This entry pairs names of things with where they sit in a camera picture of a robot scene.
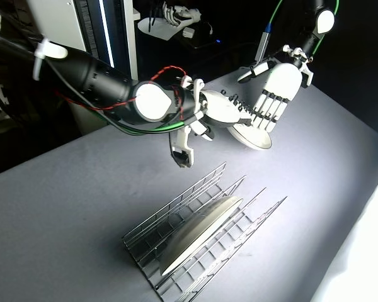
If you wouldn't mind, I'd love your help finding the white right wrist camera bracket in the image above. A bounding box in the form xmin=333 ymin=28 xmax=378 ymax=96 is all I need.
xmin=168 ymin=75 xmax=205 ymax=169

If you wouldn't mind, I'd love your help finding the silver wire plate rack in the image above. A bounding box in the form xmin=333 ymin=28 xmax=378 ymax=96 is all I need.
xmin=122 ymin=162 xmax=288 ymax=302

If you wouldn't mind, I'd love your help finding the grey metal cable plug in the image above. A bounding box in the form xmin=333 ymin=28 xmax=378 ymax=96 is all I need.
xmin=255 ymin=23 xmax=273 ymax=64

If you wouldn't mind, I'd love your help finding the white column with black strip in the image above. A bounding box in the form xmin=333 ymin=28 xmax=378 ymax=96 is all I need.
xmin=28 ymin=0 xmax=139 ymax=138

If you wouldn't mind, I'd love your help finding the black device with blue light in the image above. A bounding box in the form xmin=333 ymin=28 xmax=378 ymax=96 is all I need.
xmin=188 ymin=21 xmax=223 ymax=50

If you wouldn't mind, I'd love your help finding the green cable with plug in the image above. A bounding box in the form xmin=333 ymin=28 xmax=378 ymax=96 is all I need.
xmin=266 ymin=0 xmax=284 ymax=31

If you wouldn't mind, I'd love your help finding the green cable along left arm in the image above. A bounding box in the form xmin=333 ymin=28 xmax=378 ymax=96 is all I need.
xmin=312 ymin=0 xmax=340 ymax=58

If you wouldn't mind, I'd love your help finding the red and black twisted wire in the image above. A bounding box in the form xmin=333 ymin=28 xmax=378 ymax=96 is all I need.
xmin=55 ymin=65 xmax=188 ymax=122

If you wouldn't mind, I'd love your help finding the spare white robot hand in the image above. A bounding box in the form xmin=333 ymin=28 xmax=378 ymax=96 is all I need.
xmin=162 ymin=1 xmax=202 ymax=28

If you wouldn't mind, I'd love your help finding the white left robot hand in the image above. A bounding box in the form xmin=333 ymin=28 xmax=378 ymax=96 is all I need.
xmin=238 ymin=58 xmax=303 ymax=133

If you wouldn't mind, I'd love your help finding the white plate with dark underside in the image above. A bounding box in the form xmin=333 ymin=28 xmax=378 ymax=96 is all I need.
xmin=227 ymin=123 xmax=273 ymax=151
xmin=159 ymin=195 xmax=244 ymax=277

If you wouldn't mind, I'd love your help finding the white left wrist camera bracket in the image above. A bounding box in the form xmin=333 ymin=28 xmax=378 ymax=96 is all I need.
xmin=282 ymin=45 xmax=314 ymax=89

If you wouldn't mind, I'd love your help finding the green cable on right arm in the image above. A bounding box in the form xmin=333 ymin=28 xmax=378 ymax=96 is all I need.
xmin=125 ymin=120 xmax=185 ymax=133

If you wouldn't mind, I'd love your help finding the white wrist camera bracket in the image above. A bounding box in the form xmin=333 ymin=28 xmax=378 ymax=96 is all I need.
xmin=168 ymin=75 xmax=205 ymax=169
xmin=282 ymin=45 xmax=314 ymax=89

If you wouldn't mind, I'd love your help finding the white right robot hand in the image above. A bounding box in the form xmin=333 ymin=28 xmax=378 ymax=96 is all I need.
xmin=190 ymin=89 xmax=261 ymax=142

